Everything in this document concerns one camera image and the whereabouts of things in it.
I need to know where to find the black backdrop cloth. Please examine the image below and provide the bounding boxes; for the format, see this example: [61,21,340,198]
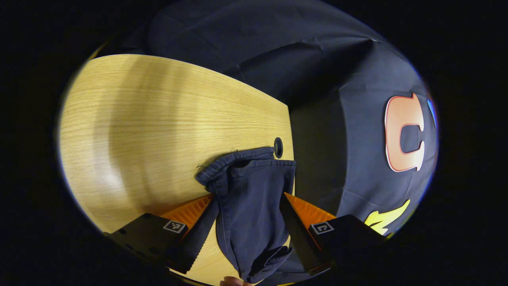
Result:
[119,0,439,239]

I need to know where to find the black jeans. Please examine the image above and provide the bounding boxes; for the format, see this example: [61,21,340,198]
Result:
[194,146,314,284]

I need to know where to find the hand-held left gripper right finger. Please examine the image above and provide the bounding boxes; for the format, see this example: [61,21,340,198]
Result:
[280,192,387,276]

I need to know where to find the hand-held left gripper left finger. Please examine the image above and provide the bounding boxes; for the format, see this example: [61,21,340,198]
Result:
[104,193,219,274]

